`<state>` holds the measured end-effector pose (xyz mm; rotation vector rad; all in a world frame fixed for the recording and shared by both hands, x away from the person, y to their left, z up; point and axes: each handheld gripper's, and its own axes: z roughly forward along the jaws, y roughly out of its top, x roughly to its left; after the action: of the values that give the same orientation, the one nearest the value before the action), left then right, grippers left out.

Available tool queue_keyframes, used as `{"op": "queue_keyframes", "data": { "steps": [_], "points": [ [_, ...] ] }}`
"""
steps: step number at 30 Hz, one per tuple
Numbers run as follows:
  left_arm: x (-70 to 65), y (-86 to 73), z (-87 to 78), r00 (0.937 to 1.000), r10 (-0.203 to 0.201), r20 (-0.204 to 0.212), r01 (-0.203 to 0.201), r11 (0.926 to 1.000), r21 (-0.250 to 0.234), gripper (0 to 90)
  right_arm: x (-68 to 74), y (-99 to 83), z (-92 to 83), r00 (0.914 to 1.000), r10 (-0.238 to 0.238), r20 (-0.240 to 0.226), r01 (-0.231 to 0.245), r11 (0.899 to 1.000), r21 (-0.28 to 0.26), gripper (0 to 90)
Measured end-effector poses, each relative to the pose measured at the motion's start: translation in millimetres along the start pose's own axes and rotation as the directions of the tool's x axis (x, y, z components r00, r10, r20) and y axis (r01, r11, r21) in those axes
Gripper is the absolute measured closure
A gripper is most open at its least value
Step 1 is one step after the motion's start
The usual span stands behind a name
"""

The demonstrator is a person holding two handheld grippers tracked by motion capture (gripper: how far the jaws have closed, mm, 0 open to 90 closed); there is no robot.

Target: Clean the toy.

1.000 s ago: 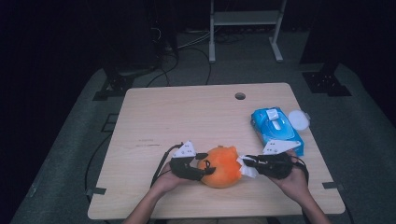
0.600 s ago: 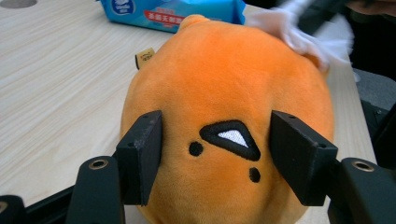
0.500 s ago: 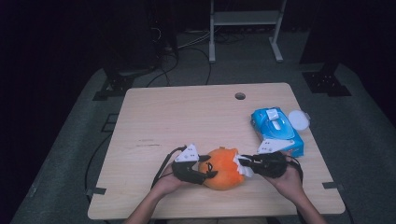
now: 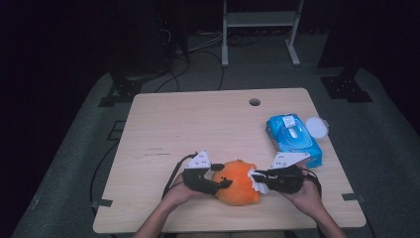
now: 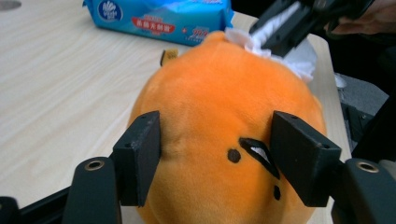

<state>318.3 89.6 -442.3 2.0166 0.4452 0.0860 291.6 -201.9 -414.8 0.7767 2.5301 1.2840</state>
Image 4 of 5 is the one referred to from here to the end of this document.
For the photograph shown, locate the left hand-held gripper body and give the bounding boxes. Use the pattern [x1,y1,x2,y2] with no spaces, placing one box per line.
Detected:
[181,150,222,195]

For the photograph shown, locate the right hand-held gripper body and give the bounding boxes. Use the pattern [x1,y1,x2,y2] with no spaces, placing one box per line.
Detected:
[264,151,311,195]

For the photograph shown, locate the white wet wipe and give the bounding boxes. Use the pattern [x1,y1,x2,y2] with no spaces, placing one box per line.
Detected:
[248,168,270,194]

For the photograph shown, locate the orange plush toy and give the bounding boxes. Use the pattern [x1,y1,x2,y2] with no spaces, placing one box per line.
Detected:
[211,159,262,207]

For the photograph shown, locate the blue wet wipes pack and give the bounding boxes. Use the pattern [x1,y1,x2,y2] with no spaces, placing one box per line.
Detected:
[265,113,324,168]

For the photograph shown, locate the person's left hand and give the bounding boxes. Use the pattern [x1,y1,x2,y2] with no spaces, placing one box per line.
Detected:
[162,173,206,208]

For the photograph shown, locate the person's right hand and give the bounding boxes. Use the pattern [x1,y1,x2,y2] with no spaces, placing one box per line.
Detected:
[280,162,323,216]

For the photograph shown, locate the white round lid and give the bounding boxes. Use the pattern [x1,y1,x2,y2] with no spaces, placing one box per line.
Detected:
[305,114,331,139]

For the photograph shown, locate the black tape strip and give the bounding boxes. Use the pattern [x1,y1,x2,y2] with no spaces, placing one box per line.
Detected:
[341,192,368,203]
[91,197,114,208]

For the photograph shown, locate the black tape floor outline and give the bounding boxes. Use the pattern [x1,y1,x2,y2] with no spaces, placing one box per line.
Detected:
[107,120,127,142]

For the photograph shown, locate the black stand base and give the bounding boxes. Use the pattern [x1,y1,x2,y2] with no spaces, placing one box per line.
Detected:
[320,65,374,103]
[98,70,166,108]

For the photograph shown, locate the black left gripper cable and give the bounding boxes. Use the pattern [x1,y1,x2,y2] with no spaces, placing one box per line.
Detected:
[161,152,199,199]

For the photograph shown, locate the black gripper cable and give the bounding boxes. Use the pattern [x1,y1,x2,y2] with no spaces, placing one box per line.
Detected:
[161,152,199,199]
[305,168,323,199]

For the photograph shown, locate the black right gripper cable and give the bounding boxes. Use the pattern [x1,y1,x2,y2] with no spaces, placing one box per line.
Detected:
[305,168,323,199]

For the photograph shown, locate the black floor cable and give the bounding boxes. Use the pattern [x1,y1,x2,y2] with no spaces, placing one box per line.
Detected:
[89,142,120,207]
[155,54,192,93]
[197,49,226,91]

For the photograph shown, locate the white floor cables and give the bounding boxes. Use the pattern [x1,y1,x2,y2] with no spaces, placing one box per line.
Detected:
[187,33,226,54]

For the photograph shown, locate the white metal stand frame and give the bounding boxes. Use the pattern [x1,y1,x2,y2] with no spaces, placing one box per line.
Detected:
[221,0,305,68]

